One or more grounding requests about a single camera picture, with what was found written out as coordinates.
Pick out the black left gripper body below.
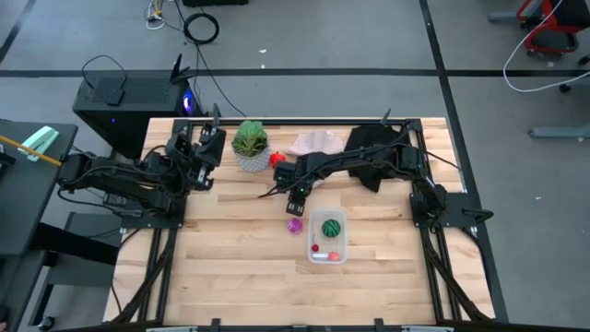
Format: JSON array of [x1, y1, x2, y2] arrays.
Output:
[[165, 132, 209, 186]]

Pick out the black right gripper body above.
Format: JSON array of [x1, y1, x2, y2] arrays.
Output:
[[287, 174, 325, 201]]

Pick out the green striped toy watermelon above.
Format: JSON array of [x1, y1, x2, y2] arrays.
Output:
[[321, 219, 342, 239]]

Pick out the clear plastic tupperware container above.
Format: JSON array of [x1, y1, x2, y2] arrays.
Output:
[[307, 207, 348, 266]]

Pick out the potted succulent, white patterned pot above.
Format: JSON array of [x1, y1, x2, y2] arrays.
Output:
[[230, 120, 272, 174]]

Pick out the beige pink cloth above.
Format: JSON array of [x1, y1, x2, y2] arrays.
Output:
[[285, 129, 347, 188]]

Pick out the black computer tower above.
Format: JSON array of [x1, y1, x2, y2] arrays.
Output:
[[72, 53, 207, 160]]

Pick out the black cloth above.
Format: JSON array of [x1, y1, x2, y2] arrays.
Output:
[[344, 124, 411, 194]]

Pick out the black power brick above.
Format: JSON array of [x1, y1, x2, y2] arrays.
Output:
[[102, 193, 145, 219]]

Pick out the small black box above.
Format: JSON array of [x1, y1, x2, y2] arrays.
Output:
[[106, 87, 126, 107]]

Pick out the mint green stapler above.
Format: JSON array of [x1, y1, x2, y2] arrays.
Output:
[[18, 125, 61, 163]]

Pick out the yellow pencil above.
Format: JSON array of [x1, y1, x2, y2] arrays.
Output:
[[0, 134, 63, 167]]

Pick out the black desk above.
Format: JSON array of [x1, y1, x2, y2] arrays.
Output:
[[0, 118, 79, 332]]

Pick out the grey furniture leg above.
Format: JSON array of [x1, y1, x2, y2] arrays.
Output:
[[528, 123, 590, 141]]

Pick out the red and black cart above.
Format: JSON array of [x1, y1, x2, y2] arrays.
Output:
[[488, 0, 590, 57]]

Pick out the black coiled cable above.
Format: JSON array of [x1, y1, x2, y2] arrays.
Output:
[[174, 0, 248, 119]]

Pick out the white cable bundle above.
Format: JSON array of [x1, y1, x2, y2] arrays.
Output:
[[144, 0, 168, 31]]

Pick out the long white cable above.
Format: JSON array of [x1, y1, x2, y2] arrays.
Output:
[[502, 0, 590, 94]]

